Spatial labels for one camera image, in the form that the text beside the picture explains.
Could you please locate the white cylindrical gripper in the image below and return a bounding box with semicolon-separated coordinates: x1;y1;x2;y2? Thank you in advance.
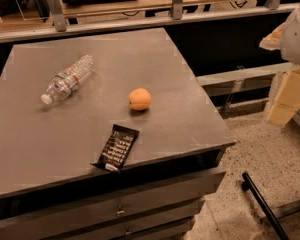
259;3;300;127

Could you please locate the orange fruit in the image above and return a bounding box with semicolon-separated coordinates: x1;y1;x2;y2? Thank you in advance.
128;88;151;111

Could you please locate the grey drawer cabinet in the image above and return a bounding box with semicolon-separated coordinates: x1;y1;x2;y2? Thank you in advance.
0;28;234;240

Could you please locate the grey metal railing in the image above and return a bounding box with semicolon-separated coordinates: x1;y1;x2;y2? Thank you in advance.
0;0;278;43

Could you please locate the black metal bar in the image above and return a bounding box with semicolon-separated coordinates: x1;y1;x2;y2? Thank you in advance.
241;172;290;240

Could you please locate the clear plastic water bottle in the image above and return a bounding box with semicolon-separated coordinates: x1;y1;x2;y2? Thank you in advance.
41;55;93;105

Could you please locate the black rxbar chocolate wrapper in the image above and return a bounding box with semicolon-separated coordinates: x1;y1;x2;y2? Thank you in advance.
93;124;139;173

